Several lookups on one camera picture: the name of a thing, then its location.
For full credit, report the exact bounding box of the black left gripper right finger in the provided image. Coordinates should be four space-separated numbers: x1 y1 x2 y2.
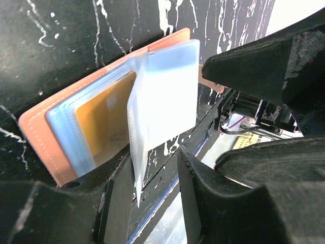
177 146 324 243

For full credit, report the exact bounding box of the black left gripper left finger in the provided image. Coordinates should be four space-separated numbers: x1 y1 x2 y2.
1 149 134 243

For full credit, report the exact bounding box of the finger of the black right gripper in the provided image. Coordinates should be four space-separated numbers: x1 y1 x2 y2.
214 136 324 188
202 9 324 104

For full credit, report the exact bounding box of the pink leather card holder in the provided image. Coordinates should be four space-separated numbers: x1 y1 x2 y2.
18 27 225 188

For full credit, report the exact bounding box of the gold card in holder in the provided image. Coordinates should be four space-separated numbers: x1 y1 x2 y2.
76 72 136 160

